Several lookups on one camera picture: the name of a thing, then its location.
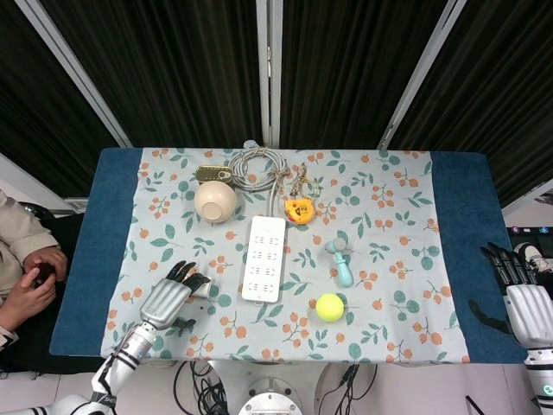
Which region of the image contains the person's right hand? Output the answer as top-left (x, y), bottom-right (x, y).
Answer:
top-left (0, 270), bottom-right (57, 333)

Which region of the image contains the person's left hand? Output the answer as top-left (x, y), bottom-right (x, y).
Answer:
top-left (23, 248), bottom-right (69, 282)

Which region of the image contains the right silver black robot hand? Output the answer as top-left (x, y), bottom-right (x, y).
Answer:
top-left (468, 241), bottom-right (553, 349)

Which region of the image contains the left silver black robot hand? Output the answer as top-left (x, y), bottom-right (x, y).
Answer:
top-left (138, 260), bottom-right (213, 333)

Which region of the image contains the white charger adapter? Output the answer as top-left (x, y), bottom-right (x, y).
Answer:
top-left (189, 276), bottom-right (215, 300)

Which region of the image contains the person's right forearm beige sleeve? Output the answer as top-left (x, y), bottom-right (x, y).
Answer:
top-left (0, 323), bottom-right (21, 352)

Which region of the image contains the person's left forearm beige sleeve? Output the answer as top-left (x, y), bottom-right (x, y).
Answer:
top-left (0, 189), bottom-right (60, 265)

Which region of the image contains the grey round robot base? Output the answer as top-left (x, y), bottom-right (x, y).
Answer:
top-left (237, 374), bottom-right (304, 415)

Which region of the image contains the white power strip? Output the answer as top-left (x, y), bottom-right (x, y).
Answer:
top-left (240, 215), bottom-right (288, 306)

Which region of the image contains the white black sneaker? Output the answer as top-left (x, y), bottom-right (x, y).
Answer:
top-left (513, 241), bottom-right (553, 273)

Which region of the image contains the beige bowl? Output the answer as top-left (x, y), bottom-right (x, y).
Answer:
top-left (194, 180), bottom-right (238, 225)

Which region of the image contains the blue fabric table cover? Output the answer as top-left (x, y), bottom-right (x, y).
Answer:
top-left (48, 147), bottom-right (531, 367)

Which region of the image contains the gold tin can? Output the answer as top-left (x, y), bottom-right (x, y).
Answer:
top-left (195, 163), bottom-right (234, 185)

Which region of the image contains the floral fruit print tablecloth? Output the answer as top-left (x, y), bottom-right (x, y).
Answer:
top-left (99, 147), bottom-right (472, 364)

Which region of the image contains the black pleated curtain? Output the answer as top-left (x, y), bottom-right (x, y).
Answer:
top-left (279, 0), bottom-right (448, 148)
top-left (0, 0), bottom-right (120, 198)
top-left (388, 0), bottom-right (553, 208)
top-left (41, 0), bottom-right (264, 148)

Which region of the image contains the yellow orange tape measure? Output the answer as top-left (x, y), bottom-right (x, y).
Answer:
top-left (283, 196), bottom-right (315, 226)

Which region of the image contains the yellow tennis ball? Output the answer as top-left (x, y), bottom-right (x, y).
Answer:
top-left (315, 292), bottom-right (346, 323)

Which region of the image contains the teal handheld fan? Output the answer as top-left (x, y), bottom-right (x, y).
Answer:
top-left (323, 238), bottom-right (354, 289)

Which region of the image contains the black cable bundle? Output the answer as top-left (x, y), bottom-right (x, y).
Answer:
top-left (172, 361), bottom-right (238, 415)
top-left (310, 362), bottom-right (379, 415)

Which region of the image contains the grey cable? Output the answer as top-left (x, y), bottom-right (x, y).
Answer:
top-left (227, 138), bottom-right (289, 217)

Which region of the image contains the metal keychain with green loop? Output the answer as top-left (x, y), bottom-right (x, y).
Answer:
top-left (289, 163), bottom-right (324, 200)

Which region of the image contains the white metal frame post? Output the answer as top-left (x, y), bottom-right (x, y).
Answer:
top-left (15, 0), bottom-right (133, 149)
top-left (255, 0), bottom-right (283, 148)
top-left (378, 0), bottom-right (468, 149)

